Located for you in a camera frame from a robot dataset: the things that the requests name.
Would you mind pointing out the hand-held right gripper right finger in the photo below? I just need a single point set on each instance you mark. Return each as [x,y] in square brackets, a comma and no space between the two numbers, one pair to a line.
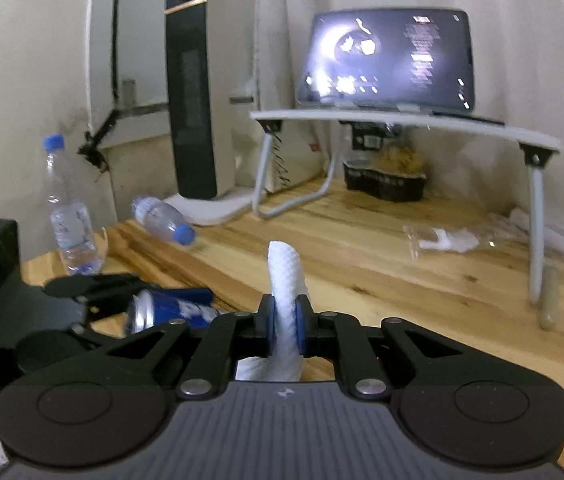
[303,325]

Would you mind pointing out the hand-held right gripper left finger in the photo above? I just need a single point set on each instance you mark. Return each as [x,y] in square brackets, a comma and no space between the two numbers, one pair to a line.
[272,320]

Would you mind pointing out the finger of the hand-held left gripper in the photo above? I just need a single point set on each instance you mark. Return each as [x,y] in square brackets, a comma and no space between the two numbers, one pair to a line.
[96,335]
[186,296]

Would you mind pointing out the blue soda can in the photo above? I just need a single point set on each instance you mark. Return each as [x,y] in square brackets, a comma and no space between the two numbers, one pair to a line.
[161,310]

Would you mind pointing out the white paper towel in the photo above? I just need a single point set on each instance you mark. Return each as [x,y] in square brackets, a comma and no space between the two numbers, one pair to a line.
[284,270]

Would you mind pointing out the clear bottle blue cap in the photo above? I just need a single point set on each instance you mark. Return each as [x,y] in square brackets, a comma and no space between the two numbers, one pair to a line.
[161,217]
[69,220]

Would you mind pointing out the white printed paper bag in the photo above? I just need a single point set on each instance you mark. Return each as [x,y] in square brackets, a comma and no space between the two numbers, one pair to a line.
[297,165]

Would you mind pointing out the clear plastic wrapper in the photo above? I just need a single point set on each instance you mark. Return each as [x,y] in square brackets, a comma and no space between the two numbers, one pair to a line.
[442,240]

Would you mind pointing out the black snack package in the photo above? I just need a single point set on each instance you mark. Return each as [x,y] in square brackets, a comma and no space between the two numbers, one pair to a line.
[387,185]

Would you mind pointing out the black and white tower heater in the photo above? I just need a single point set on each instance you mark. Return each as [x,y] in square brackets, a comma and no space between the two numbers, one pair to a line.
[191,110]

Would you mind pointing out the white folding lap table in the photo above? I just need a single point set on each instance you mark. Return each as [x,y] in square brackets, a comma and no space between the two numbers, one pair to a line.
[462,125]

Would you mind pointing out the white plastic packet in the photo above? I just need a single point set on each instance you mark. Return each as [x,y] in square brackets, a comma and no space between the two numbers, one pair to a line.
[557,240]

